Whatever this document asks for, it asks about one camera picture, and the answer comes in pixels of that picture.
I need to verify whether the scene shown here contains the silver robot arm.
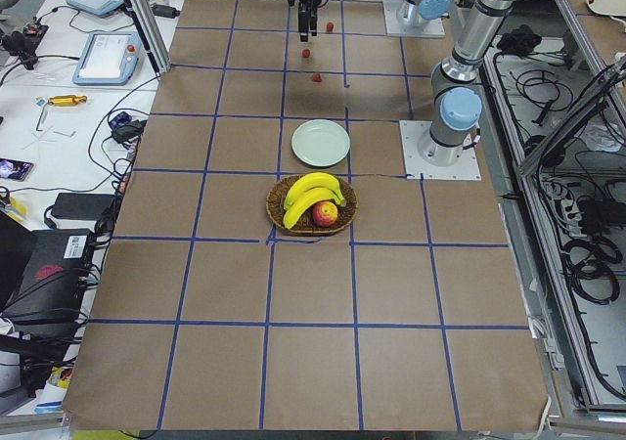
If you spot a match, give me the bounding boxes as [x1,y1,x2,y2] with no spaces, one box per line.
[418,0,519,167]

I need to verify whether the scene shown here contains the light green plate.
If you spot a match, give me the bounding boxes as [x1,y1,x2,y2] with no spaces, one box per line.
[291,119,351,167]

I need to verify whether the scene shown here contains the yellow banana bunch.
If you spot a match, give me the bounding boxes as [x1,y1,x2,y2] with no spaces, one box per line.
[283,172,346,230]

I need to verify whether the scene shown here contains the wicker fruit basket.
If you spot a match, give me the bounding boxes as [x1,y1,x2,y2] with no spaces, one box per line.
[266,175,358,237]

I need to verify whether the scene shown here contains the red apple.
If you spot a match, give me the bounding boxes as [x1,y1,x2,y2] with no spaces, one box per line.
[311,200,338,228]

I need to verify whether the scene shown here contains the near teach pendant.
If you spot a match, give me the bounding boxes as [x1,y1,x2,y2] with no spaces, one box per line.
[72,31,143,86]

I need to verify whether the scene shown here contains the black power adapter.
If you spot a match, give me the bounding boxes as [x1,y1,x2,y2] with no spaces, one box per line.
[50,193,113,220]

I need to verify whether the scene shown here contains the smartphone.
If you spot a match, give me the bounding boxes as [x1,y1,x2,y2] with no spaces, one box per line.
[0,158,34,182]

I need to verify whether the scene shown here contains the black computer box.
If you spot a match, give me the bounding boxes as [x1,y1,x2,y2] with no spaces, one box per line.
[1,214,94,318]

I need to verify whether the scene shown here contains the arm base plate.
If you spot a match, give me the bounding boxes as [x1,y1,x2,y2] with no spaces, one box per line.
[382,0,450,38]
[399,120,481,181]

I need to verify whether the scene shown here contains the aluminium frame post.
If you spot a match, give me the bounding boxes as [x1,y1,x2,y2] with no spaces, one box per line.
[123,0,170,76]

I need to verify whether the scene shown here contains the yellow handled tool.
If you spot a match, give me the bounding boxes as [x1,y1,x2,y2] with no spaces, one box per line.
[47,95,88,108]

